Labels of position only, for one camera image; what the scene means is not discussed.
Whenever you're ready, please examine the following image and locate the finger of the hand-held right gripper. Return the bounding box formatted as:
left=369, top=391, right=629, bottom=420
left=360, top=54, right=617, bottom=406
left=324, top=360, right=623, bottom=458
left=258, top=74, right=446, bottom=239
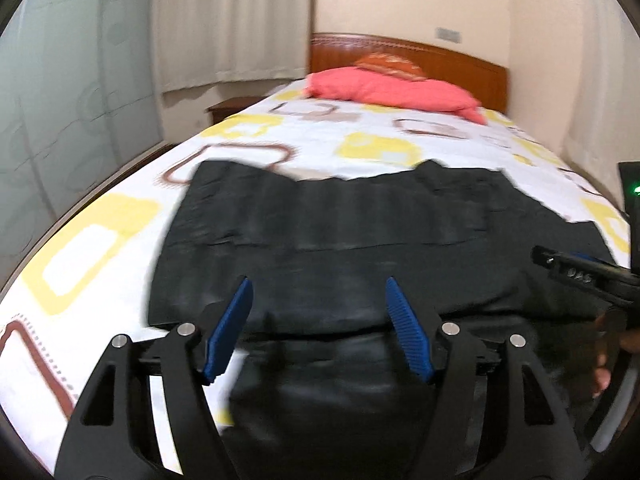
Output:
left=531, top=245, right=618, bottom=306

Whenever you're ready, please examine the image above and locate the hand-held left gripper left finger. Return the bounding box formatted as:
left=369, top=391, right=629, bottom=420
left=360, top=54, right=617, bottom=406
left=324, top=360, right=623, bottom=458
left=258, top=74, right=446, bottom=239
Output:
left=54, top=276, right=254, bottom=480

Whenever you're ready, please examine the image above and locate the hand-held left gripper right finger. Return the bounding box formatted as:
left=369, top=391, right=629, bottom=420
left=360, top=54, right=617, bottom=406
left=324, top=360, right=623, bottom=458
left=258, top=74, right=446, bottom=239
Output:
left=384, top=276, right=587, bottom=480

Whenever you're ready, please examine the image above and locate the black padded jacket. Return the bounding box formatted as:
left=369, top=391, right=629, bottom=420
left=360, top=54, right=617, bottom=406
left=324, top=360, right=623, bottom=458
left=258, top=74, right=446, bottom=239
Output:
left=147, top=159, right=621, bottom=480

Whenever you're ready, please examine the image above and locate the person's right hand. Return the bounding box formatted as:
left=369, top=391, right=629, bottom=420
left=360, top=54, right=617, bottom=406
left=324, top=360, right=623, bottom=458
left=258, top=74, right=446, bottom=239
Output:
left=591, top=309, right=640, bottom=399

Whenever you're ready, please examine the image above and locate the bed with patterned sheet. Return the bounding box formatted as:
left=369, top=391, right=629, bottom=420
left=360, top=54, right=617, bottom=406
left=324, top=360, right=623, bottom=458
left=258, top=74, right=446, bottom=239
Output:
left=0, top=80, right=632, bottom=476

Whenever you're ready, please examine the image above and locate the white window curtain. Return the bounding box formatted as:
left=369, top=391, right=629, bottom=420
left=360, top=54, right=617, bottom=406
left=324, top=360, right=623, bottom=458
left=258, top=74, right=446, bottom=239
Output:
left=560, top=0, right=640, bottom=221
left=150, top=0, right=318, bottom=96

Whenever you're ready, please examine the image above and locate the wooden nightstand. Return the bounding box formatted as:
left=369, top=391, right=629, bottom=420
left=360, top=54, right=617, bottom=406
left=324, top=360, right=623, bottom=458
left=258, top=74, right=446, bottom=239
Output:
left=205, top=96, right=268, bottom=128

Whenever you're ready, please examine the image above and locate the wooden bed headboard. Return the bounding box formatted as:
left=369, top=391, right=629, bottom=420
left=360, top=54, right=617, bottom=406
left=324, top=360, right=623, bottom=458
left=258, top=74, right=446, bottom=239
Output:
left=309, top=32, right=510, bottom=113

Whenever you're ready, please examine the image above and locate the pink blanket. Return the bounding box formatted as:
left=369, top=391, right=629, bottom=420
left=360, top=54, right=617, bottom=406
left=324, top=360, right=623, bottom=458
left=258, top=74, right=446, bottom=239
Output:
left=304, top=67, right=488, bottom=126

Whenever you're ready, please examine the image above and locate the orange patterned cushion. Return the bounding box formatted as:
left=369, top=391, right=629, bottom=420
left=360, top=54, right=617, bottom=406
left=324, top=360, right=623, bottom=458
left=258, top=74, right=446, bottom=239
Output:
left=352, top=52, right=428, bottom=82

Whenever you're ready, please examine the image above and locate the frosted glass wardrobe door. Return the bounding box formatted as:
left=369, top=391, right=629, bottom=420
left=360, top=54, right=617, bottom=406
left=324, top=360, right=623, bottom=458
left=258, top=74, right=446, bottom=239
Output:
left=0, top=0, right=173, bottom=286

